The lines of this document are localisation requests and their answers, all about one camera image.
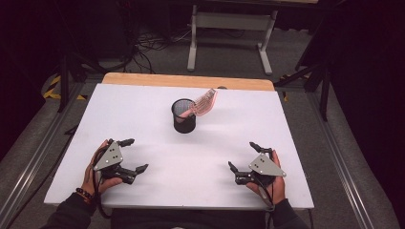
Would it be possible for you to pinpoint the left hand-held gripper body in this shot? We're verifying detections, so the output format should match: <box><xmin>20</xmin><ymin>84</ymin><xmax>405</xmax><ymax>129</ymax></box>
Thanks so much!
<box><xmin>93</xmin><ymin>138</ymin><xmax>138</xmax><ymax>186</ymax></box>

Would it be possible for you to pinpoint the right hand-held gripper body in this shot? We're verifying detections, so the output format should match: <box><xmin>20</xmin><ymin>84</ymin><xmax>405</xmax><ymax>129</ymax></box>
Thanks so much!
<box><xmin>234</xmin><ymin>152</ymin><xmax>287</xmax><ymax>189</ymax></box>

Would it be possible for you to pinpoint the black mesh pen holder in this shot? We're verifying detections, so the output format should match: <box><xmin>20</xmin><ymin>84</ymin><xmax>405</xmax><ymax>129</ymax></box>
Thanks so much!
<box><xmin>170</xmin><ymin>97</ymin><xmax>198</xmax><ymax>135</ymax></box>

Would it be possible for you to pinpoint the person's right hand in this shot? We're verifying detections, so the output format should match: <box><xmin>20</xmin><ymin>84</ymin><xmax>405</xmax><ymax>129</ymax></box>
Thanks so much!
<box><xmin>245</xmin><ymin>149</ymin><xmax>287</xmax><ymax>205</ymax></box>

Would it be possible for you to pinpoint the person's left hand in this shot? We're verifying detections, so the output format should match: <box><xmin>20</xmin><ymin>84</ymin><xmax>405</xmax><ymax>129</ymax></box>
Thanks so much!
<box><xmin>80</xmin><ymin>139</ymin><xmax>124</xmax><ymax>196</ymax></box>

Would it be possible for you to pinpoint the yellow black hazard tape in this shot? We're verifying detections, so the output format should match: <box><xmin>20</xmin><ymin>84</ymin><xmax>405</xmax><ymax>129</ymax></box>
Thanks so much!
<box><xmin>43</xmin><ymin>74</ymin><xmax>88</xmax><ymax>101</ymax></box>
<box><xmin>279</xmin><ymin>74</ymin><xmax>290</xmax><ymax>103</ymax></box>

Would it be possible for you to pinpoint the person's dark clothed torso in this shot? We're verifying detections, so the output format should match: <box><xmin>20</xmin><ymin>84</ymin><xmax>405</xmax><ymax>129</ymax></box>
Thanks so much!
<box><xmin>109</xmin><ymin>208</ymin><xmax>275</xmax><ymax>229</ymax></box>

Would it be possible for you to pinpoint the black tripod stand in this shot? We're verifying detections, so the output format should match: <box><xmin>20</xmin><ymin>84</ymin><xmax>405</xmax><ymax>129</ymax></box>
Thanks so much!
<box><xmin>273</xmin><ymin>58</ymin><xmax>332</xmax><ymax>122</ymax></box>
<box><xmin>56</xmin><ymin>52</ymin><xmax>110</xmax><ymax>114</ymax></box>

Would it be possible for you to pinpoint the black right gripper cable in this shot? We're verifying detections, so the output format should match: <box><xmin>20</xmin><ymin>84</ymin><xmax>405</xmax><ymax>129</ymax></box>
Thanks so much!
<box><xmin>255</xmin><ymin>177</ymin><xmax>277</xmax><ymax>212</ymax></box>

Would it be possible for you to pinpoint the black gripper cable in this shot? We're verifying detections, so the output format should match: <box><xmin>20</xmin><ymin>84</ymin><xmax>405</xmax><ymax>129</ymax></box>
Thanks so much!
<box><xmin>255</xmin><ymin>177</ymin><xmax>277</xmax><ymax>212</ymax></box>
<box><xmin>93</xmin><ymin>166</ymin><xmax>113</xmax><ymax>220</ymax></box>

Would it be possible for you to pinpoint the dark bead bracelet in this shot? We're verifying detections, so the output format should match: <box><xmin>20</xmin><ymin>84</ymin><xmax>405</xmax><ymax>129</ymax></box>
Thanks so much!
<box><xmin>75</xmin><ymin>187</ymin><xmax>96</xmax><ymax>205</ymax></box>

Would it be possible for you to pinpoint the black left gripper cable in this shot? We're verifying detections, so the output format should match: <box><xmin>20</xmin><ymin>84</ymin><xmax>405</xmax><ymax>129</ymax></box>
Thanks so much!
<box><xmin>93</xmin><ymin>166</ymin><xmax>113</xmax><ymax>220</ymax></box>

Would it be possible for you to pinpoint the aluminium floor rail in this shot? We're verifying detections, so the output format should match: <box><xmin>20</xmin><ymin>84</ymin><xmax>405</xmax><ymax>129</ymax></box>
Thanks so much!
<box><xmin>306</xmin><ymin>91</ymin><xmax>374</xmax><ymax>229</ymax></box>
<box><xmin>0</xmin><ymin>81</ymin><xmax>84</xmax><ymax>229</ymax></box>

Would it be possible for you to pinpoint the tangle of black floor cables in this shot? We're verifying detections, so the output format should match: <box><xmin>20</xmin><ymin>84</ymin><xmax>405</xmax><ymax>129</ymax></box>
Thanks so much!
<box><xmin>126</xmin><ymin>27</ymin><xmax>193</xmax><ymax>74</ymax></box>

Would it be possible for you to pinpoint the white metal frame desk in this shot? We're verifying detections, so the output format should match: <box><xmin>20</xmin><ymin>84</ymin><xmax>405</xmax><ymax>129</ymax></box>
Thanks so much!
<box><xmin>186</xmin><ymin>0</ymin><xmax>319</xmax><ymax>76</ymax></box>

